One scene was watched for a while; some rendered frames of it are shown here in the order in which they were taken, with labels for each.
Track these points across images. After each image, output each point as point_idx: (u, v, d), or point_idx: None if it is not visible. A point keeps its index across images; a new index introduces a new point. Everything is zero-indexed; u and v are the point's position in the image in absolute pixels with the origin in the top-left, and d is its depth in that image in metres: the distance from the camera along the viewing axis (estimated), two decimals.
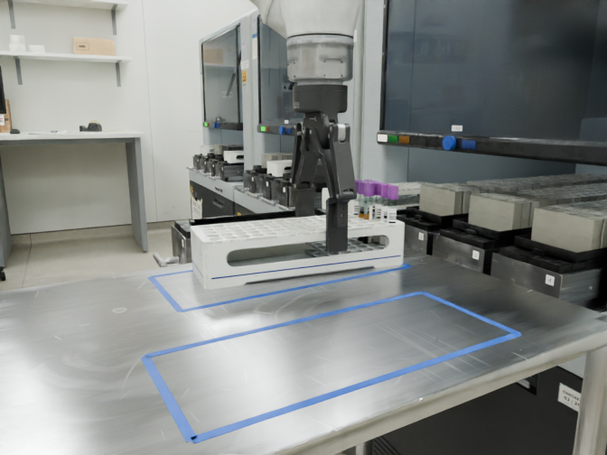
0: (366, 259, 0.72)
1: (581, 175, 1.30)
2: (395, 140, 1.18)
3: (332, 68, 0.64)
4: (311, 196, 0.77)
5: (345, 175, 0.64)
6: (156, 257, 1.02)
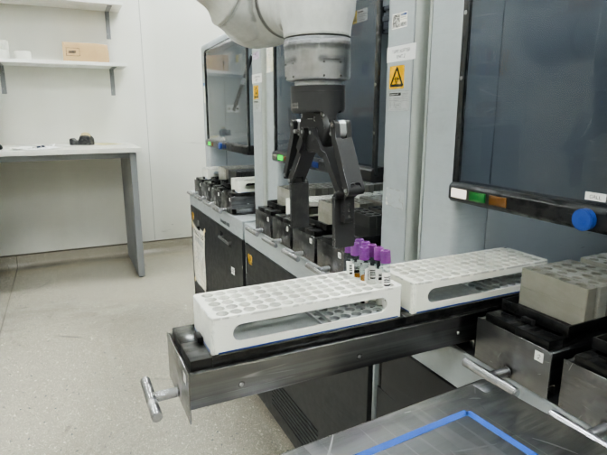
0: (365, 322, 0.74)
1: None
2: (480, 199, 0.84)
3: (331, 68, 0.64)
4: (304, 190, 0.78)
5: (350, 170, 0.63)
6: (144, 390, 0.68)
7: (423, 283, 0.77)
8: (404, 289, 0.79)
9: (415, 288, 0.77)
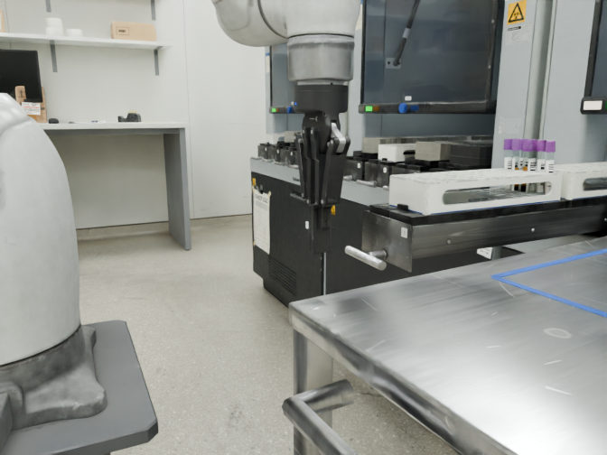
0: (535, 202, 0.84)
1: None
2: None
3: None
4: (314, 212, 0.72)
5: (307, 178, 0.75)
6: (357, 252, 0.78)
7: (579, 171, 0.87)
8: None
9: (574, 176, 0.87)
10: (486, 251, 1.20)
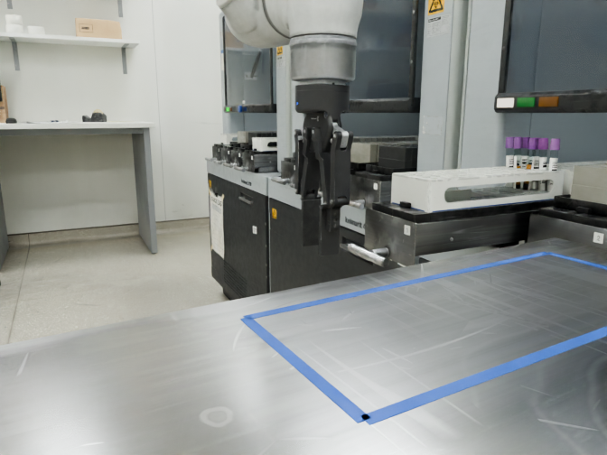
0: (536, 200, 0.85)
1: None
2: (530, 104, 0.85)
3: None
4: (322, 213, 0.70)
5: (302, 173, 0.77)
6: (359, 249, 0.79)
7: None
8: None
9: None
10: None
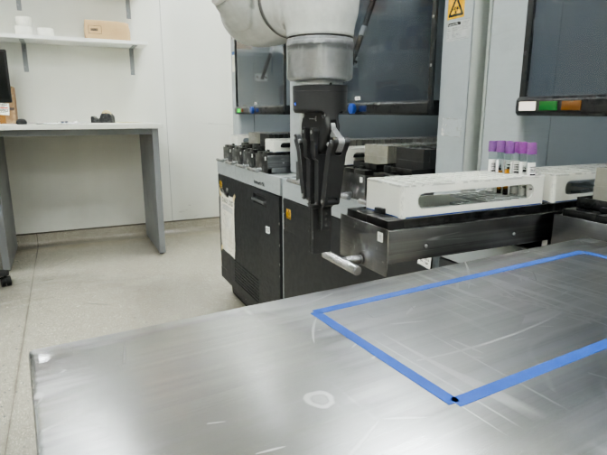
0: (516, 206, 0.83)
1: None
2: (552, 107, 0.87)
3: None
4: (313, 213, 0.72)
5: None
6: (333, 256, 0.77)
7: (562, 174, 0.86)
8: None
9: (555, 179, 0.85)
10: (425, 261, 1.13)
